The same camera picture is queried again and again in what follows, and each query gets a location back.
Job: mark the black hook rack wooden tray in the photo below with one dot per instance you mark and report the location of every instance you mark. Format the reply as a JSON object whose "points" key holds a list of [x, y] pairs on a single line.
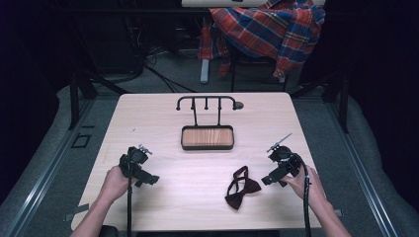
{"points": [[207, 137]]}

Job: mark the black chair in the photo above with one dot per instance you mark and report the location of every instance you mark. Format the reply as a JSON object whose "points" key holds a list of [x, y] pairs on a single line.
{"points": [[257, 65]]}

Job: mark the black metal stand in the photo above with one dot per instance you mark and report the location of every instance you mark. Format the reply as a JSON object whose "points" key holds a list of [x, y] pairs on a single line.
{"points": [[74, 98], [344, 105]]}

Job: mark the dark red bow tie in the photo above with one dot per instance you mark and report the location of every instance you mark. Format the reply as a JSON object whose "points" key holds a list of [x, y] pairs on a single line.
{"points": [[250, 187]]}

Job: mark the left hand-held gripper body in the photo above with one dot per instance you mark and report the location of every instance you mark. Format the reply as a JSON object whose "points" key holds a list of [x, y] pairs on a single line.
{"points": [[133, 159]]}

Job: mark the grey tape strip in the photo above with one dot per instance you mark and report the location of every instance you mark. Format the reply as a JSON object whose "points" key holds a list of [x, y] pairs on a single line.
{"points": [[77, 210], [338, 213]]}

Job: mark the aluminium floor rail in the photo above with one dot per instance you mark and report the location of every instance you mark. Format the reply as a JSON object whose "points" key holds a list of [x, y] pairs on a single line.
{"points": [[362, 174], [46, 174]]}

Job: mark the person's left hand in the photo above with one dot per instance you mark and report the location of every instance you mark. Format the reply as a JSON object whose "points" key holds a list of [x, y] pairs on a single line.
{"points": [[115, 184]]}

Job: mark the dark round table grommet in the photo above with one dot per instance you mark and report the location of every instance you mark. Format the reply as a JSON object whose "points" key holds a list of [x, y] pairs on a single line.
{"points": [[239, 105]]}

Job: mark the person's right hand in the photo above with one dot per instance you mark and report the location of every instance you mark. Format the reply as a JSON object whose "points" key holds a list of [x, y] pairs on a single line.
{"points": [[313, 186]]}

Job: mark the red blue plaid shirt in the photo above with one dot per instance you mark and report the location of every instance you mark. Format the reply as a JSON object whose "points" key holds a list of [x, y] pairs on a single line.
{"points": [[273, 29]]}

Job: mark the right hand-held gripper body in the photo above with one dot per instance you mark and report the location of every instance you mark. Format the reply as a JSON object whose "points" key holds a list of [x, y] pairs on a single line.
{"points": [[287, 164]]}

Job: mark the grey desk leg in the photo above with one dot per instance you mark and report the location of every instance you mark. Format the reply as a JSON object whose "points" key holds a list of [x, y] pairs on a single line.
{"points": [[205, 70]]}

